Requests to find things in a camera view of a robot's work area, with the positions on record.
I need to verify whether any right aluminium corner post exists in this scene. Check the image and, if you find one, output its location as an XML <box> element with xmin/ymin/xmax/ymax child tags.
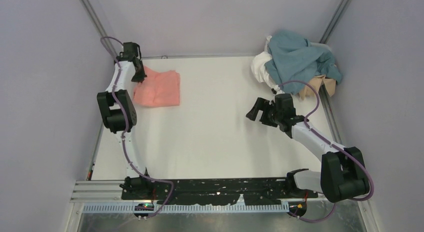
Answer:
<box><xmin>319</xmin><ymin>0</ymin><xmax>352</xmax><ymax>44</ymax></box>

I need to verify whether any white t-shirt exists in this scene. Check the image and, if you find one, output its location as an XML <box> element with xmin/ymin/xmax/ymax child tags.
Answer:
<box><xmin>250</xmin><ymin>35</ymin><xmax>277</xmax><ymax>88</ymax></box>

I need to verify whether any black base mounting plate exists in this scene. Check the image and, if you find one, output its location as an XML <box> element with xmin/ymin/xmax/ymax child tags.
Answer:
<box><xmin>119</xmin><ymin>177</ymin><xmax>318</xmax><ymax>206</ymax></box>

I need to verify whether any beige t-shirt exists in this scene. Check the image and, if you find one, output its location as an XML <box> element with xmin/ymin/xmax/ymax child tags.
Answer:
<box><xmin>298</xmin><ymin>75</ymin><xmax>337</xmax><ymax>101</ymax></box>

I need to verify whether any aluminium corner post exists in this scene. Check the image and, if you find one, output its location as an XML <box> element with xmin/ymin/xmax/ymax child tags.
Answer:
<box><xmin>319</xmin><ymin>0</ymin><xmax>352</xmax><ymax>44</ymax></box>
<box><xmin>79</xmin><ymin>0</ymin><xmax>117</xmax><ymax>60</ymax></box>

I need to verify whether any pink t-shirt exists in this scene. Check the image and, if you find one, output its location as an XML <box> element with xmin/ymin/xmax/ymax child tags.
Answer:
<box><xmin>133</xmin><ymin>66</ymin><xmax>181</xmax><ymax>108</ymax></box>

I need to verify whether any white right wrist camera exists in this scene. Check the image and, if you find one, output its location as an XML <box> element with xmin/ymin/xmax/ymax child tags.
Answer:
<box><xmin>271</xmin><ymin>85</ymin><xmax>285</xmax><ymax>95</ymax></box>

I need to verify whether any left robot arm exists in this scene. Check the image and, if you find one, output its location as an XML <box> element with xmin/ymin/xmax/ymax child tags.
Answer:
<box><xmin>96</xmin><ymin>42</ymin><xmax>154</xmax><ymax>200</ymax></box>

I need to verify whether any left aluminium corner post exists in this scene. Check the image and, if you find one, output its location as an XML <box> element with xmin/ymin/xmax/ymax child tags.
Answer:
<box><xmin>79</xmin><ymin>0</ymin><xmax>117</xmax><ymax>60</ymax></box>

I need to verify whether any white slotted cable duct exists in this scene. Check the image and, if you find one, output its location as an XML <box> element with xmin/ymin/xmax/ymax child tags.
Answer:
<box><xmin>82</xmin><ymin>201</ymin><xmax>289</xmax><ymax>214</ymax></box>

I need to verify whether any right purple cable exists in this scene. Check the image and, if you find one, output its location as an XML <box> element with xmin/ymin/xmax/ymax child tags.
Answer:
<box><xmin>271</xmin><ymin>80</ymin><xmax>375</xmax><ymax>223</ymax></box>

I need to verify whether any blue t-shirt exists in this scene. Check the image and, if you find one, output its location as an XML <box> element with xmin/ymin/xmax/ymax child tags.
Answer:
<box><xmin>265</xmin><ymin>30</ymin><xmax>343</xmax><ymax>95</ymax></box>

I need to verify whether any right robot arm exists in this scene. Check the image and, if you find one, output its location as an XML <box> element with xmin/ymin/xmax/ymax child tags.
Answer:
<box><xmin>246</xmin><ymin>94</ymin><xmax>373</xmax><ymax>203</ymax></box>

